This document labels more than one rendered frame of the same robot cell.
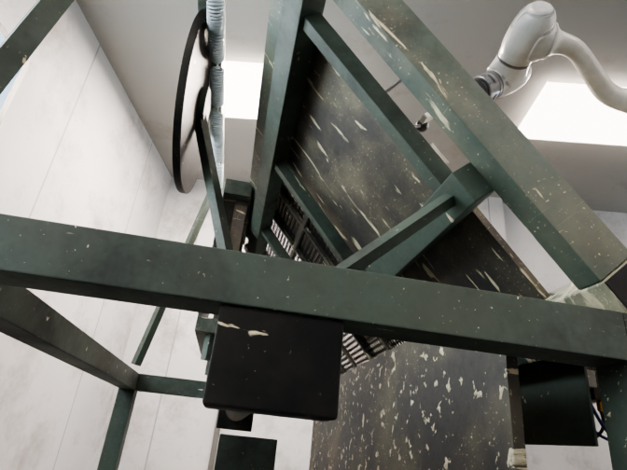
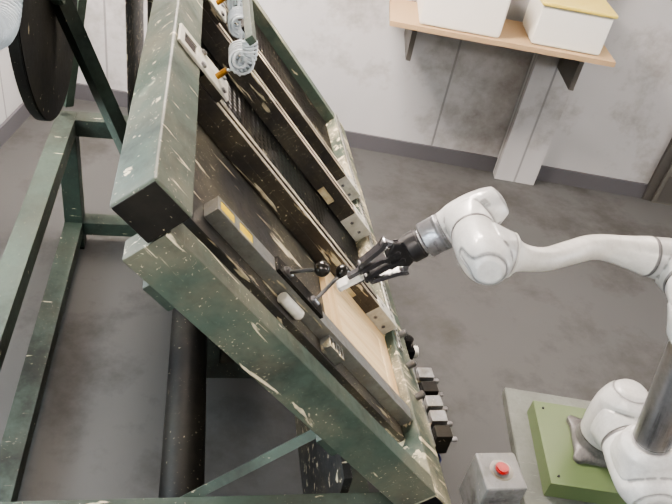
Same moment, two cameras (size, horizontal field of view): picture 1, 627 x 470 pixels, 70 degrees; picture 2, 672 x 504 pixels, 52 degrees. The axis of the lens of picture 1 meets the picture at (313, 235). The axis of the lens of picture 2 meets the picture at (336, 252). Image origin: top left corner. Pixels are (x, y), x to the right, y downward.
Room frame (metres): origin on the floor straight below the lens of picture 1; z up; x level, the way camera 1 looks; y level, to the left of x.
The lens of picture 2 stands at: (-0.28, -0.10, 2.50)
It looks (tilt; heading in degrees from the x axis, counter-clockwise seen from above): 37 degrees down; 353
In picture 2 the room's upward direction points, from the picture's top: 12 degrees clockwise
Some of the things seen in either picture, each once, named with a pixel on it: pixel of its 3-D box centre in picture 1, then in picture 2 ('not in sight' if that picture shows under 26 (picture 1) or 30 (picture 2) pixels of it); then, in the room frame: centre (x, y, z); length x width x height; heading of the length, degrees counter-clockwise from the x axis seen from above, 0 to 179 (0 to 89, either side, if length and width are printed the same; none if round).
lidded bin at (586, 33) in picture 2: not in sight; (566, 19); (3.90, -1.68, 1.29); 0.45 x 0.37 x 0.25; 87
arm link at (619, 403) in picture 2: not in sight; (619, 414); (1.09, -1.22, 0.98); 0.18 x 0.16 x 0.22; 1
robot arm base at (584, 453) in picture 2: not in sight; (599, 434); (1.12, -1.22, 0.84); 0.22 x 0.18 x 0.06; 173
